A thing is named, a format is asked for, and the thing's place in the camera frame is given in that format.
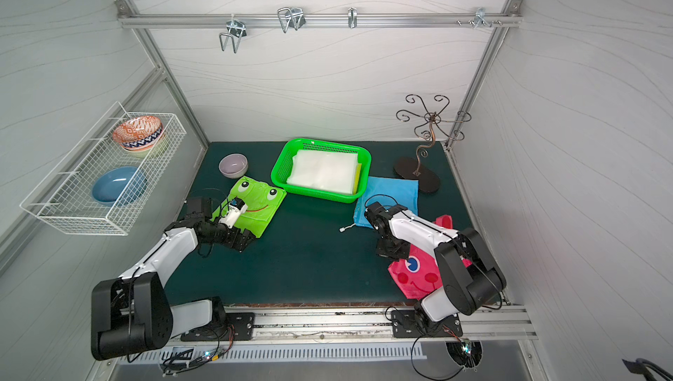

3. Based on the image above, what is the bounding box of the aluminium front rail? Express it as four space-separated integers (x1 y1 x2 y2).
103 304 538 348

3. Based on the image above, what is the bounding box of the white raincoat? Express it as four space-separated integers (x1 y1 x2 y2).
287 150 359 195

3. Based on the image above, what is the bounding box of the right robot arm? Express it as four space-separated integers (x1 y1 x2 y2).
365 202 507 322

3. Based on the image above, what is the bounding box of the blue bowl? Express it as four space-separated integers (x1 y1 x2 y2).
91 166 147 207

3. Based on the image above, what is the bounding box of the white wire wall basket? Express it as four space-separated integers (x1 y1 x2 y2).
20 103 187 236

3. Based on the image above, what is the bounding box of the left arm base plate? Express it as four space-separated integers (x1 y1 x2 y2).
180 313 255 342

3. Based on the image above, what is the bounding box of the metal bracket hook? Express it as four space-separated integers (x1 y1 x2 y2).
456 9 502 29

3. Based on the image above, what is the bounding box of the green frog raincoat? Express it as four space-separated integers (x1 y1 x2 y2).
211 176 287 238

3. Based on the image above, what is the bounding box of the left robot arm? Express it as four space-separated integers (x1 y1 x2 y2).
90 198 254 361

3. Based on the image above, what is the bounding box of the aluminium rail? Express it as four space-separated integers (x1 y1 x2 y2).
118 11 523 30
103 304 538 348

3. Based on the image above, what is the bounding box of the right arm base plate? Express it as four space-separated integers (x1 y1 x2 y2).
386 308 463 339

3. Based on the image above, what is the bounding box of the yellow raincoat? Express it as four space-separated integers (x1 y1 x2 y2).
352 163 362 195

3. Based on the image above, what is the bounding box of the aluminium top rail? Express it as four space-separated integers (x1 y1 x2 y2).
118 11 523 30

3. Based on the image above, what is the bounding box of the metal double hook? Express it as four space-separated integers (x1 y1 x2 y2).
219 18 247 53

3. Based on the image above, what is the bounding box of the pink bunny raincoat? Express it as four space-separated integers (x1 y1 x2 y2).
387 210 458 300

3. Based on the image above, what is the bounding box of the orange patterned bowl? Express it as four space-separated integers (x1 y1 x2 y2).
111 116 164 151

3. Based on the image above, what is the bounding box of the small metal hook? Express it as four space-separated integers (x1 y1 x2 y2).
347 8 358 29

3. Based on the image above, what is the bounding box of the blue folded raincoat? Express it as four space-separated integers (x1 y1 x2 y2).
353 177 419 229

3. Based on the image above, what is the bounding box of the green plastic basket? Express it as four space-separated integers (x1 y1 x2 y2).
271 138 372 203

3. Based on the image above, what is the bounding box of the small purple bowl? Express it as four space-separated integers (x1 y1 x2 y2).
218 153 249 179

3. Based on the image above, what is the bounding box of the dark metal jewelry stand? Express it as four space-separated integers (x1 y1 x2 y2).
394 94 473 193

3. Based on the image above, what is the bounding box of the metal loop hook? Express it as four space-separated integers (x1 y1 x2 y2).
277 7 306 33

